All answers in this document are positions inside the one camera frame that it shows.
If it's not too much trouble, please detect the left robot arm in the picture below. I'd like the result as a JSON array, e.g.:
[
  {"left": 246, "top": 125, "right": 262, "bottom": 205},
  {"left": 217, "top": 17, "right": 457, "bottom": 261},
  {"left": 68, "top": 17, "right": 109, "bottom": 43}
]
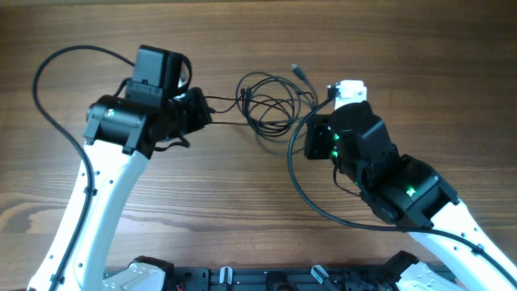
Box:
[{"left": 28, "top": 45, "right": 212, "bottom": 290}]

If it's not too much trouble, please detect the grey rail clip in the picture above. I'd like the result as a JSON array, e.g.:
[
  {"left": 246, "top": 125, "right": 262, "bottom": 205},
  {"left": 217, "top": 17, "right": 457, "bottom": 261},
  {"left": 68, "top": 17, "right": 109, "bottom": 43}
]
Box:
[
  {"left": 310, "top": 264, "right": 329, "bottom": 285},
  {"left": 219, "top": 266, "right": 233, "bottom": 285}
]

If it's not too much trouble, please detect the right camera black cable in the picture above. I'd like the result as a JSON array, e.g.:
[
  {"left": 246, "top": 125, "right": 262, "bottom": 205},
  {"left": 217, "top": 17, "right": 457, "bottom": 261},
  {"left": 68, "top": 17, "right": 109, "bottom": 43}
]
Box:
[{"left": 287, "top": 95, "right": 517, "bottom": 280}]

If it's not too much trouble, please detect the black USB cable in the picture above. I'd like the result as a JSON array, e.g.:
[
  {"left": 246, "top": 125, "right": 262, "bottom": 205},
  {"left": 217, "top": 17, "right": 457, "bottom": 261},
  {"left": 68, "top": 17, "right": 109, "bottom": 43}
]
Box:
[{"left": 204, "top": 63, "right": 320, "bottom": 143}]

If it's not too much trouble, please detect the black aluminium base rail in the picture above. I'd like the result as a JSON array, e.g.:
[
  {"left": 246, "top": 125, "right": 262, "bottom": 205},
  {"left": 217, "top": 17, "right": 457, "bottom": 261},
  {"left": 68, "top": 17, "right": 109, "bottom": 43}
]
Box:
[{"left": 103, "top": 264, "right": 453, "bottom": 291}]

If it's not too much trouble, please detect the left grey rail clip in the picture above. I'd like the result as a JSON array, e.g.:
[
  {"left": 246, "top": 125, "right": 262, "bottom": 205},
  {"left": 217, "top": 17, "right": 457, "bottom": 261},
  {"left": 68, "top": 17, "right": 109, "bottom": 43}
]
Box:
[{"left": 219, "top": 266, "right": 233, "bottom": 285}]

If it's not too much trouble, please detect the left camera black cable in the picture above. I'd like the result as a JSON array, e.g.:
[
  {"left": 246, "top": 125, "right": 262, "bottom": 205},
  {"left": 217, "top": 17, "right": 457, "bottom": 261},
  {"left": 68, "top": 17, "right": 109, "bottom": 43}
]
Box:
[{"left": 32, "top": 44, "right": 137, "bottom": 291}]

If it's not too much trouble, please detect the right grey rail clip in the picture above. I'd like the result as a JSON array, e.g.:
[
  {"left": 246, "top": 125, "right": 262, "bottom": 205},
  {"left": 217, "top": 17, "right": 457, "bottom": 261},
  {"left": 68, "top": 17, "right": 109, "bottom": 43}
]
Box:
[{"left": 310, "top": 264, "right": 329, "bottom": 285}]

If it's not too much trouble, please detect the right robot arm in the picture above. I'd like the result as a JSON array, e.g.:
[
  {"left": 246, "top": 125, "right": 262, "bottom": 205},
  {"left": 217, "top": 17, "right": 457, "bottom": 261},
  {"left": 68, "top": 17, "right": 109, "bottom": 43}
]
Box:
[{"left": 301, "top": 101, "right": 516, "bottom": 290}]

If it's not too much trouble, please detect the camera black cable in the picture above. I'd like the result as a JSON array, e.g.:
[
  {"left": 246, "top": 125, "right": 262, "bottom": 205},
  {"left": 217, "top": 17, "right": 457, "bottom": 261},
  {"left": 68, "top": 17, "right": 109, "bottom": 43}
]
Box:
[
  {"left": 287, "top": 95, "right": 517, "bottom": 280},
  {"left": 32, "top": 44, "right": 137, "bottom": 291}
]

